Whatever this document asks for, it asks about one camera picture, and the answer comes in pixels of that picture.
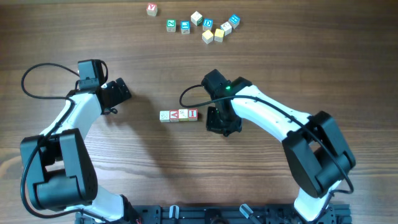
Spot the blue block far right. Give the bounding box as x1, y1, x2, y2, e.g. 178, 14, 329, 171
228, 14, 241, 29

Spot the green Z letter block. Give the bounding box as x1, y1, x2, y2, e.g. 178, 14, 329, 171
166, 19, 177, 32

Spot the blue D letter block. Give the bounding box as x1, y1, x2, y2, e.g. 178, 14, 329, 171
202, 18, 213, 31

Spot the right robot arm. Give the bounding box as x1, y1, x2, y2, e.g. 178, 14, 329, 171
201, 70, 356, 223

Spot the yellow block right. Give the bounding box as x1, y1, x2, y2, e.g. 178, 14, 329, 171
214, 29, 224, 42

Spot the white green-sided block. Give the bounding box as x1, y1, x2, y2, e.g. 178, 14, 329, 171
191, 11, 203, 26

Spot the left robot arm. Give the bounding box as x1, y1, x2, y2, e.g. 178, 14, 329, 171
20, 59, 132, 223

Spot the yellow block left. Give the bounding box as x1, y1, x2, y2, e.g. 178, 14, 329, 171
202, 30, 214, 44

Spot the blue letter block left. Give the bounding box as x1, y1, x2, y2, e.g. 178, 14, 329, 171
180, 21, 190, 34

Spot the yellow block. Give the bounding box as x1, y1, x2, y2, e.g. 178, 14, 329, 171
202, 30, 214, 44
214, 29, 224, 42

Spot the plain wooden picture block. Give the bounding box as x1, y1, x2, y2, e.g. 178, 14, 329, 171
178, 109, 189, 121

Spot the red V letter block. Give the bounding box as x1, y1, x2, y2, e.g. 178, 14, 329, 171
146, 3, 158, 16

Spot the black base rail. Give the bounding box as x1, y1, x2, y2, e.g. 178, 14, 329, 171
124, 203, 352, 224

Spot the red A letter block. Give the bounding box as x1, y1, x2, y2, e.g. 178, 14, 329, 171
169, 110, 179, 122

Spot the red I letter block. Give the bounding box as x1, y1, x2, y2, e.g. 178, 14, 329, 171
188, 108, 198, 121

